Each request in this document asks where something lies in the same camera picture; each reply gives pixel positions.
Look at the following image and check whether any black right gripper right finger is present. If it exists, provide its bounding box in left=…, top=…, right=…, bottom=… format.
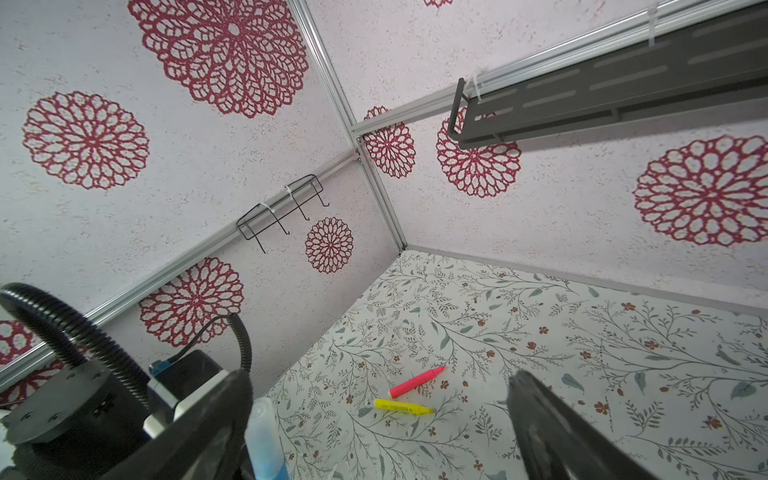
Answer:
left=506, top=370, right=654, bottom=479

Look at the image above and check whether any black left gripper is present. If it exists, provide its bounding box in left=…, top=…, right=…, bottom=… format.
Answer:
left=2, top=361, right=149, bottom=479

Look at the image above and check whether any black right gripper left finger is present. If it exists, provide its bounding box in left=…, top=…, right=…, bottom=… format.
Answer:
left=103, top=370, right=252, bottom=479

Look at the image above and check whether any translucent clear pen cap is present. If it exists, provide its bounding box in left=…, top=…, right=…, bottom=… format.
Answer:
left=246, top=397, right=279, bottom=442

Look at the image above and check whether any blue highlighter pen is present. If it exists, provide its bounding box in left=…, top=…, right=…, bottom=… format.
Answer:
left=245, top=430, right=290, bottom=480

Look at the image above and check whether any pink highlighter pen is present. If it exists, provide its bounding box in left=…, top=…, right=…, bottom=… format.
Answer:
left=389, top=366, right=445, bottom=399

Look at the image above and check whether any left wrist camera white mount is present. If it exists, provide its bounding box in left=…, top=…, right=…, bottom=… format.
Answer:
left=143, top=350, right=229, bottom=439

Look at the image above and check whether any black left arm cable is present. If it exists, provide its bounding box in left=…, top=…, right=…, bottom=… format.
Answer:
left=0, top=282, right=253, bottom=409

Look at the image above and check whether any black wire wall rack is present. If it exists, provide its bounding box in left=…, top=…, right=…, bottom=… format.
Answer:
left=235, top=174, right=330, bottom=254

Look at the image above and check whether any dark grey wall shelf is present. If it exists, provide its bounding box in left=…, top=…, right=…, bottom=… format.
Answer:
left=446, top=1, right=767, bottom=149

